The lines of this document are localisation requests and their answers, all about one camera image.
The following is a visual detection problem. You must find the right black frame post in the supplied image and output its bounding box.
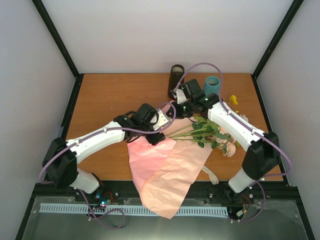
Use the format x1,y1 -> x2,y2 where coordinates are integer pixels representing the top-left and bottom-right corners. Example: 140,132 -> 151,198
251,0 -> 305,78

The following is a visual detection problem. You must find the pink bouquet wrapping paper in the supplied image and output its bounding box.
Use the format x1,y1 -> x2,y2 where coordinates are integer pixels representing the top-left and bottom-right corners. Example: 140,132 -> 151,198
126,100 -> 212,220

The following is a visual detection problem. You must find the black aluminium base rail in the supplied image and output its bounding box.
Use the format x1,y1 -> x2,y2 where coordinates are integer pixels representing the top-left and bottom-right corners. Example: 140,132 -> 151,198
32,180 -> 301,204

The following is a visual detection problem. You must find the teal cone vase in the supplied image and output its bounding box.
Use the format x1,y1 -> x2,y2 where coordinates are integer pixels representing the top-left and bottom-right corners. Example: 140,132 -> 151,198
203,76 -> 220,95

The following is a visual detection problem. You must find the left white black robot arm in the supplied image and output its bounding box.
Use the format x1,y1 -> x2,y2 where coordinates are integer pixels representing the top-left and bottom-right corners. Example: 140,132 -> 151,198
39,103 -> 170,202

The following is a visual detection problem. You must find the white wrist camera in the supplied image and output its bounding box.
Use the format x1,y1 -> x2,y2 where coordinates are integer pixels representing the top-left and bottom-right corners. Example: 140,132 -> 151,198
150,109 -> 170,131
171,88 -> 187,104

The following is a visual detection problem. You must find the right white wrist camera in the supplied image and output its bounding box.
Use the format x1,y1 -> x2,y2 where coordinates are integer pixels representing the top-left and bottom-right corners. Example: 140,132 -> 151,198
171,88 -> 187,104

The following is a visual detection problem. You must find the black cone vase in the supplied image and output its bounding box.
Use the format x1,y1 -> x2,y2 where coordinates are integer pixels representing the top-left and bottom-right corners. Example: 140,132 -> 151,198
167,64 -> 185,100

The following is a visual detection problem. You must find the black frame post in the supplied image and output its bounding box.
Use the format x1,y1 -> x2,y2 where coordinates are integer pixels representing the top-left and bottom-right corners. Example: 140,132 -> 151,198
251,0 -> 305,78
31,0 -> 81,79

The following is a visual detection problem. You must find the left black frame post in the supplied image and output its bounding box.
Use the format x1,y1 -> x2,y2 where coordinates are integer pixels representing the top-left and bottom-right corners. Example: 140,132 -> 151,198
31,0 -> 81,79

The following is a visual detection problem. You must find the light blue cable duct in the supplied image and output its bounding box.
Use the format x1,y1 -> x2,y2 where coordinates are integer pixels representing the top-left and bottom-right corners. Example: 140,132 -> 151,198
38,203 -> 228,218

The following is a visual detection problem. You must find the cream printed ribbon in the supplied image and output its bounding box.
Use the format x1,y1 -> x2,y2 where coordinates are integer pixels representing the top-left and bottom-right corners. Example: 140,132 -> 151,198
201,165 -> 219,185

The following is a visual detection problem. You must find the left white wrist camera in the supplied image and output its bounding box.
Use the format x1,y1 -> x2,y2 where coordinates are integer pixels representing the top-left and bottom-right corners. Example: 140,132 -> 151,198
150,109 -> 170,131

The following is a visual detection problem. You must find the artificial flower bunch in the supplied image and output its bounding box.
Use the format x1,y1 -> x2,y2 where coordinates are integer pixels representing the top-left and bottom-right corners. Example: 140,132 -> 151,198
167,102 -> 240,158

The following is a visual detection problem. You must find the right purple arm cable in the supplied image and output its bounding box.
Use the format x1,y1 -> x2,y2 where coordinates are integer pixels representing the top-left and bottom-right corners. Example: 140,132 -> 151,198
172,62 -> 294,223

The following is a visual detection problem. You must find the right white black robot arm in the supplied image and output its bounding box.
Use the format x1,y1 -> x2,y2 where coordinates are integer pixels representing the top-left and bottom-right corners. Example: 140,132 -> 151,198
171,79 -> 281,193

